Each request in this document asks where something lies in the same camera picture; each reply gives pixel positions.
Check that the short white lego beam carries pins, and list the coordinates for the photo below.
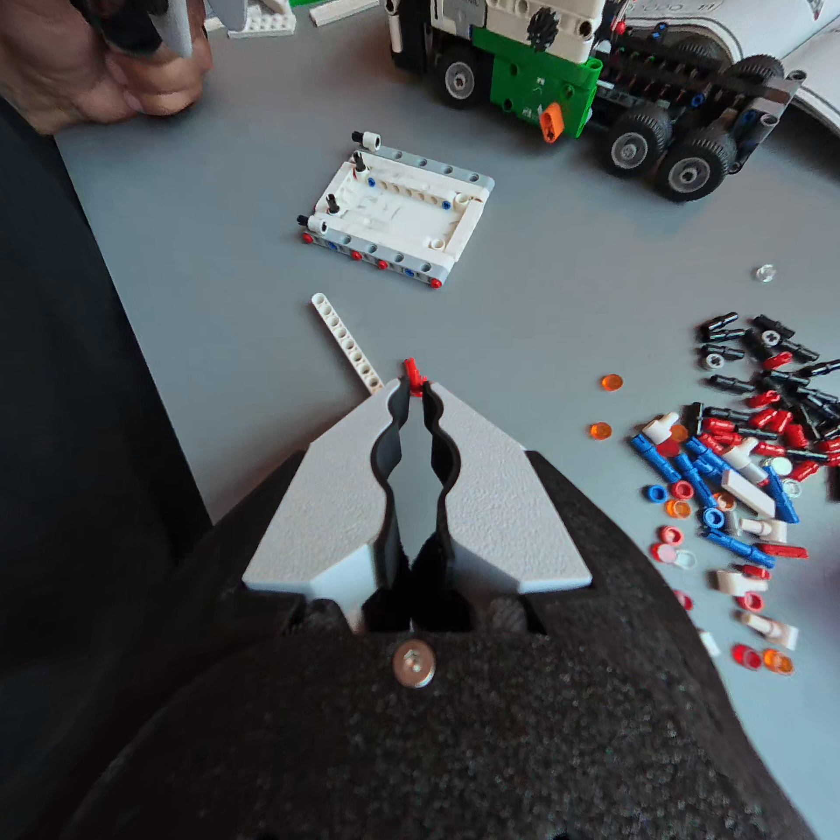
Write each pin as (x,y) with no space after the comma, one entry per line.
(341,12)

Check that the long white lego beam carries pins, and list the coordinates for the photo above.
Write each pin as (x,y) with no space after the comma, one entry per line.
(338,334)

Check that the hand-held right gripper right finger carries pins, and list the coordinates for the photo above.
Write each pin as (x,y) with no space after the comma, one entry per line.
(505,518)

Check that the orange round lego stud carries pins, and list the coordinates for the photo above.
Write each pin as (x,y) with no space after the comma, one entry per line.
(600,430)
(611,382)

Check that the person's left hand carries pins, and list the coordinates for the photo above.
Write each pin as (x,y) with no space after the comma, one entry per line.
(52,72)

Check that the lego instruction booklet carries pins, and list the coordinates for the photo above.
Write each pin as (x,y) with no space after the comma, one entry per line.
(722,19)

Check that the pile of small lego pieces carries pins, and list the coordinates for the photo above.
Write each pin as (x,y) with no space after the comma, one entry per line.
(754,433)

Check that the white lego plate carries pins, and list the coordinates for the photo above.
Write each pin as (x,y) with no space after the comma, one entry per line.
(272,23)

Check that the white lego panel assembly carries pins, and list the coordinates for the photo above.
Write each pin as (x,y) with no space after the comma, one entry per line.
(394,210)

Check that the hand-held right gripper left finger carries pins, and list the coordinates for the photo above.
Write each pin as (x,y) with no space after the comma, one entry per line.
(315,512)

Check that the clear round lego stud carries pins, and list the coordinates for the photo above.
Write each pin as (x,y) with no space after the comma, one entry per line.
(765,273)

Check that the green white lego truck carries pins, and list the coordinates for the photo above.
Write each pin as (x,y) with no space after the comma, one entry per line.
(525,72)

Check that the red lego pin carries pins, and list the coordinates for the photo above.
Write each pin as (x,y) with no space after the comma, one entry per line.
(412,374)

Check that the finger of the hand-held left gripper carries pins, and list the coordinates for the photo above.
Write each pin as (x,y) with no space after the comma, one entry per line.
(226,13)
(172,29)

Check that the person's dark clothing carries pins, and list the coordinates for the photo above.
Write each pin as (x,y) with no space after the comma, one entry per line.
(65,394)

